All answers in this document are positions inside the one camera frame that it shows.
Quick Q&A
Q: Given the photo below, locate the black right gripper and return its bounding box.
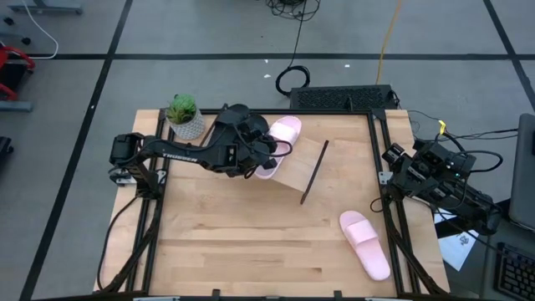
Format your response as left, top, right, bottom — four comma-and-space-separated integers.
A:
381, 142, 451, 196

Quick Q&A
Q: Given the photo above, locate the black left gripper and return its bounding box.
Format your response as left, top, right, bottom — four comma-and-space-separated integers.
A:
227, 121, 280, 176

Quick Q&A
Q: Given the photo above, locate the pink slide sandal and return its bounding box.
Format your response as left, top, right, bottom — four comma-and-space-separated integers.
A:
253, 115, 303, 181
338, 210, 392, 282

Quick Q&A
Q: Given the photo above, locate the black keyboard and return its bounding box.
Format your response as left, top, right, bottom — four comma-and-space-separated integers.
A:
288, 84, 399, 112
494, 242, 535, 301

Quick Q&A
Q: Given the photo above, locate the green plant in patterned pot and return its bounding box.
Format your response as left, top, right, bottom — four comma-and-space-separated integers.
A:
165, 93, 206, 141

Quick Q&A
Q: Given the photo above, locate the white paper sheet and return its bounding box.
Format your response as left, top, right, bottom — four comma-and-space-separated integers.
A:
433, 202, 482, 273

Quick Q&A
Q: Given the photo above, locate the red cart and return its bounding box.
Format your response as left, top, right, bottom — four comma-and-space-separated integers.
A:
0, 44, 37, 102

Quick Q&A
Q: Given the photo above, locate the wooden shelf with black frame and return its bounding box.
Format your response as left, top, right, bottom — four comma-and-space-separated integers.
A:
199, 120, 331, 207

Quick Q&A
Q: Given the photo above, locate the black coiled cable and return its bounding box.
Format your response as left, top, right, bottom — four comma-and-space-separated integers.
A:
274, 16, 313, 99

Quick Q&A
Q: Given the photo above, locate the yellow cable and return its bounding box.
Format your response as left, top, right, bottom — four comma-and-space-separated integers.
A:
374, 0, 405, 86

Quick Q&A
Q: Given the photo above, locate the black aluminium table frame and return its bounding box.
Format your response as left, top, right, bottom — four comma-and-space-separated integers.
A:
94, 107, 451, 301

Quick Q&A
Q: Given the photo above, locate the black cable bundle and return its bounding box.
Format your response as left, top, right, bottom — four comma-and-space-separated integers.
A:
265, 0, 323, 23

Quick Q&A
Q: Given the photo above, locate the black cable beside table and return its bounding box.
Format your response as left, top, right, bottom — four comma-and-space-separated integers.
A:
96, 195, 140, 293

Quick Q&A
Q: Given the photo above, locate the white cable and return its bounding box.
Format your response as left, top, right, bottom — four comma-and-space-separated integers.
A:
19, 0, 60, 61

